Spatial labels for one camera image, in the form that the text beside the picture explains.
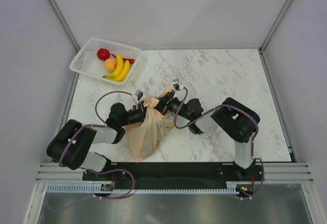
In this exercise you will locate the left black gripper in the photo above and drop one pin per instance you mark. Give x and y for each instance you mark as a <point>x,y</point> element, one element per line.
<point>142,110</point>

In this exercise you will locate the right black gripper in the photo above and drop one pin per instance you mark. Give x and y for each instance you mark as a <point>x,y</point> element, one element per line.
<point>161,105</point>

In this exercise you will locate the peach banana-print plastic bag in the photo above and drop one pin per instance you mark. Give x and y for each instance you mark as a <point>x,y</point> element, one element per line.
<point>144,138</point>

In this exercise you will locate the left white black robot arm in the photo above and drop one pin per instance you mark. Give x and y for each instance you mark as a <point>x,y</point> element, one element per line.
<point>71,146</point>

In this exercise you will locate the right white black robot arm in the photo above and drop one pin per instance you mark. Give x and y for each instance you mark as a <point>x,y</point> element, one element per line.
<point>240,123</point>

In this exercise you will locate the fake yellow banana bunch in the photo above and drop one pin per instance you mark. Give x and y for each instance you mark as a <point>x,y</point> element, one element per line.
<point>121,71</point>

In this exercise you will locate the fake red chili pepper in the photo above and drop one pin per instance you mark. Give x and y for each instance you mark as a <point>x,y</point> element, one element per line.
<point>131,61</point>

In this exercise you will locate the fake orange fruit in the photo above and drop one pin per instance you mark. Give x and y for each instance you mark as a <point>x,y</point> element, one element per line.
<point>110,64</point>

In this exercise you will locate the white plastic fruit basket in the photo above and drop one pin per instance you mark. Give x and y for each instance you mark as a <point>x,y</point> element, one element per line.
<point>88,64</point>

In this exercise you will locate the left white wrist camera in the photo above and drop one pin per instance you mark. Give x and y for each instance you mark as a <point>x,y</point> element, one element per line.
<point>137,96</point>

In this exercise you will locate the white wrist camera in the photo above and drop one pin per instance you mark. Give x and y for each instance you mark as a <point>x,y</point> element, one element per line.
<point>176,85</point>
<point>137,96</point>

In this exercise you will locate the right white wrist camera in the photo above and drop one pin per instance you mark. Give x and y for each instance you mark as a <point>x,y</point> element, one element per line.
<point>176,85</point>

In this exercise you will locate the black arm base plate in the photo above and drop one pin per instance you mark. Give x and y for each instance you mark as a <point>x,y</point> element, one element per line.
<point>187,175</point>

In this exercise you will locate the white slotted cable duct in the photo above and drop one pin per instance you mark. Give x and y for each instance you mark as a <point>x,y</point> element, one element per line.
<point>108,187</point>

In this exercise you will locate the aluminium frame rail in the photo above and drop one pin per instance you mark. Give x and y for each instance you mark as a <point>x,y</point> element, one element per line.
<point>275,173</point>

